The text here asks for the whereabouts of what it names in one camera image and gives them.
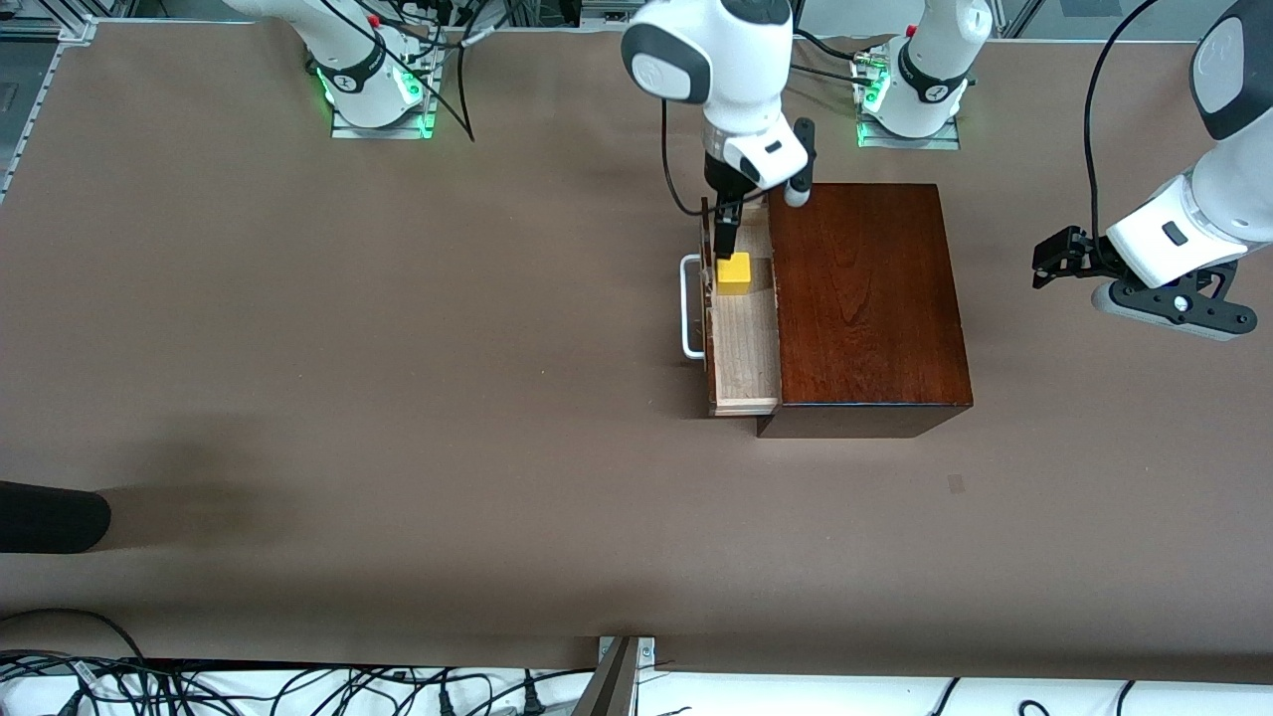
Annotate wooden drawer with white handle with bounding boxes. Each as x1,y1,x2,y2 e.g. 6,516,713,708
680,197,785,417

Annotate dark wooden drawer box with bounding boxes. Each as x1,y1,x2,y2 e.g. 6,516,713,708
756,182,975,440

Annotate black ribbed cylinder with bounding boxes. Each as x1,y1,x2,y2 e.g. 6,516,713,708
0,481,111,554

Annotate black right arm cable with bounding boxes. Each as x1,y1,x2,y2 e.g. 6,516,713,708
370,0,709,218

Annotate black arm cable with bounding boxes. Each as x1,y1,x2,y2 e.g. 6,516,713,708
1083,0,1161,252
370,0,709,218

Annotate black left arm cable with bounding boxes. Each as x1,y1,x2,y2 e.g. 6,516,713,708
1083,0,1161,252

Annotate black power cable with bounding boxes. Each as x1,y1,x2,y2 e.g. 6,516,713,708
791,28,878,89

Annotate aluminium frame structure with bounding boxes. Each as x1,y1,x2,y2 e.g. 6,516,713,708
438,0,1055,41

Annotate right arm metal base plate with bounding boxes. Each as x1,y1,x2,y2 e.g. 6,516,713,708
330,58,440,141

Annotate metal corner bracket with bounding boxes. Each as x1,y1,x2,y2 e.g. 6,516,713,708
597,636,657,689

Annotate dark metal post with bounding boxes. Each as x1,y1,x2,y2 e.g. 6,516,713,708
570,638,639,716

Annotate black cable with white tag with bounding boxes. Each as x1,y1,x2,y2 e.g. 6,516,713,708
0,651,130,716

